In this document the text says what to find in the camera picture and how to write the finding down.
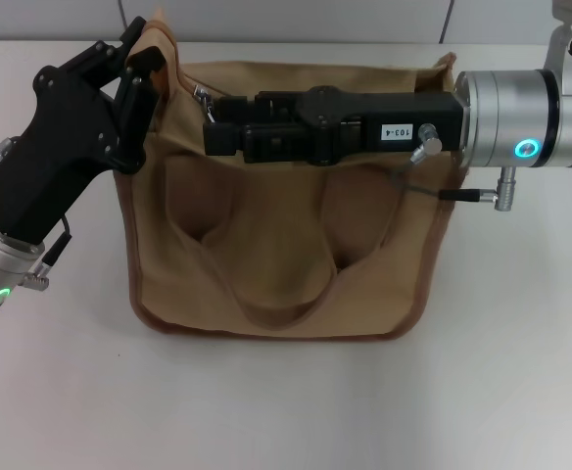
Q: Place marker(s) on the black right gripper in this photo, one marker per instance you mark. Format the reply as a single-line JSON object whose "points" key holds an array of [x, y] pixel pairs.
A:
{"points": [[389, 125]]}

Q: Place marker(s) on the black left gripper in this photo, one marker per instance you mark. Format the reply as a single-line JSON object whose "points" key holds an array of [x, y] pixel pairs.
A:
{"points": [[65, 147]]}

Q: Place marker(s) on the silver metal zipper pull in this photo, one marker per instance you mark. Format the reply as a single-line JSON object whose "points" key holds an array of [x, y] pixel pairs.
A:
{"points": [[206, 105]]}

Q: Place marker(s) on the khaki canvas food bag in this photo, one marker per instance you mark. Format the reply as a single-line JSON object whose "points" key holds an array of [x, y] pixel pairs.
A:
{"points": [[286, 245]]}

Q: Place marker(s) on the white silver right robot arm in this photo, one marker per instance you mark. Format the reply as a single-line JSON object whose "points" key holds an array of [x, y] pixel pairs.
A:
{"points": [[526, 120]]}

